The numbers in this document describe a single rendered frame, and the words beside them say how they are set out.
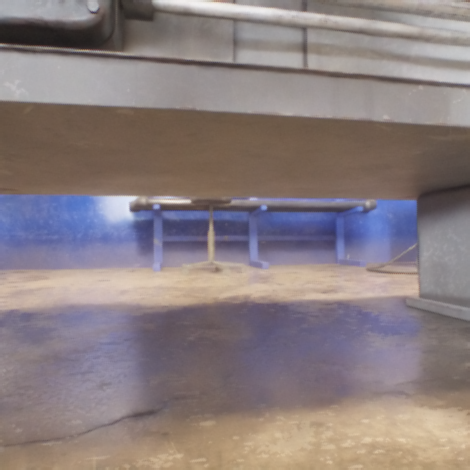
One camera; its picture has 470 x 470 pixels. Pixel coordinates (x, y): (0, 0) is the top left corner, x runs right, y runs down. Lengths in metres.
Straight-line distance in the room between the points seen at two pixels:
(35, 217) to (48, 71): 3.60
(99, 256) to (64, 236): 0.40
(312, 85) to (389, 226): 4.15
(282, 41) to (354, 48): 0.14
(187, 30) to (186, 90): 0.25
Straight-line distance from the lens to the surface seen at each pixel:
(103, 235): 3.91
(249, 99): 0.50
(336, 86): 0.55
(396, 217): 4.70
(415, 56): 0.87
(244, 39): 0.74
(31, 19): 0.56
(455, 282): 1.30
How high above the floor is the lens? 0.23
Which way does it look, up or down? 2 degrees up
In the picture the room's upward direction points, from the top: 1 degrees counter-clockwise
